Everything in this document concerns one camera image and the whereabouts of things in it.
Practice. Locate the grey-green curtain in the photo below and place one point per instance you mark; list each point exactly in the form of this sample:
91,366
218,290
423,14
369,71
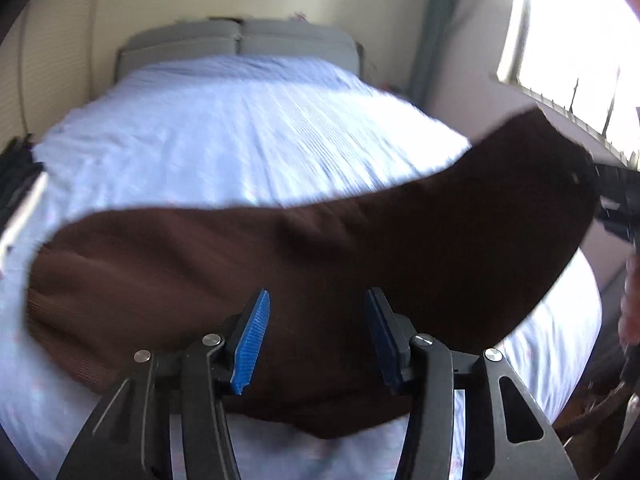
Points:
436,19

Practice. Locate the black folded clothes pile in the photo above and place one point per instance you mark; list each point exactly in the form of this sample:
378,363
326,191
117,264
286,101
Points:
19,172

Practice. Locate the grey padded headboard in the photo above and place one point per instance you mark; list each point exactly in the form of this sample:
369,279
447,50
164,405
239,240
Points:
240,36

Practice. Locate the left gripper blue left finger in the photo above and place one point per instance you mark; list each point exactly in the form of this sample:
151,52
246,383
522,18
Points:
127,435

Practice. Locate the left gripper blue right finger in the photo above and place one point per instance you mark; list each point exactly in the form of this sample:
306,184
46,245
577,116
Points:
507,435

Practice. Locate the window with frame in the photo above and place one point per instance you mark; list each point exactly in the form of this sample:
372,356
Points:
580,58

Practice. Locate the dark brown knit pants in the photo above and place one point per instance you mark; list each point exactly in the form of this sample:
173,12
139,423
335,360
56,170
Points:
465,255

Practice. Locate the cream louvered wardrobe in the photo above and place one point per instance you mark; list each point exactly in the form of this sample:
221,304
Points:
46,65

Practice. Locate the blue floral bed sheet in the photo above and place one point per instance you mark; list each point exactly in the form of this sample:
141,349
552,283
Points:
219,132

